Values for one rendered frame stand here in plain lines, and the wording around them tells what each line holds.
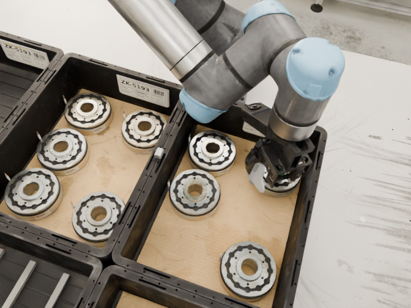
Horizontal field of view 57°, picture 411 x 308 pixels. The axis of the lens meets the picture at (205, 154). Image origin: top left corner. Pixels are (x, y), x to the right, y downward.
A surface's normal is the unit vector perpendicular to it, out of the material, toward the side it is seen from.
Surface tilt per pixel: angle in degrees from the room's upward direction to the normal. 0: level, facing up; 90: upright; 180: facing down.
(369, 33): 0
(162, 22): 40
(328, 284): 0
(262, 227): 0
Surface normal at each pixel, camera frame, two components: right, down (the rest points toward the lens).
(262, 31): -0.59, -0.21
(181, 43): 0.14, 0.13
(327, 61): 0.06, -0.55
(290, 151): -0.93, 0.28
